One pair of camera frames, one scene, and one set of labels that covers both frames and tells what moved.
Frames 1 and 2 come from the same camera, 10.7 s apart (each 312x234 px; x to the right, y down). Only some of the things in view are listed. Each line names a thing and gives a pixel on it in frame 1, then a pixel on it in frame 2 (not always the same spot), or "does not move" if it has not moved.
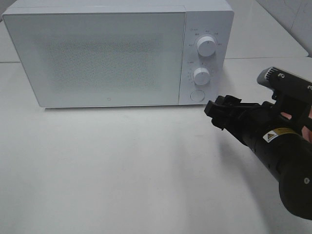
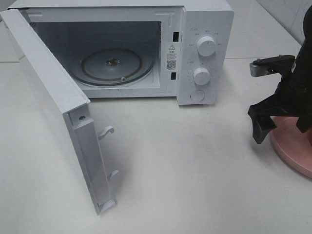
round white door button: (197, 95) does not move
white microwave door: (101, 59) → (71, 99)
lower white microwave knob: (202, 76) does not move
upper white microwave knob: (206, 46) does not move
